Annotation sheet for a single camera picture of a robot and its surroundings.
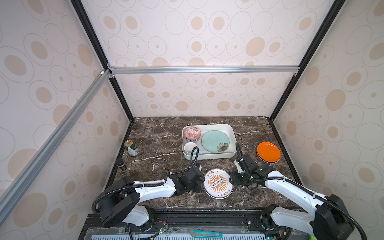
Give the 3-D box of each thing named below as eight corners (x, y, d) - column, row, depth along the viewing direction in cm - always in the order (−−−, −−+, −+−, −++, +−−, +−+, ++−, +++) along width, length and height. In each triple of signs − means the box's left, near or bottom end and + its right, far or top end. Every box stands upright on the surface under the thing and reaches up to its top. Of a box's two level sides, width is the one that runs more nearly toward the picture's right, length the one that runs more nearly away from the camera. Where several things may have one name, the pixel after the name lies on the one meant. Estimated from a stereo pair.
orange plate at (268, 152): (260, 163, 97) (261, 161, 94) (254, 144, 107) (255, 141, 104) (282, 163, 97) (284, 161, 94) (274, 144, 107) (276, 141, 104)
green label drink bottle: (129, 157, 100) (122, 147, 91) (131, 149, 104) (125, 139, 95) (138, 157, 100) (132, 147, 91) (140, 149, 104) (135, 139, 95)
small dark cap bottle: (122, 172, 93) (116, 164, 85) (122, 167, 95) (116, 159, 87) (128, 170, 94) (121, 163, 86) (127, 165, 96) (121, 158, 88)
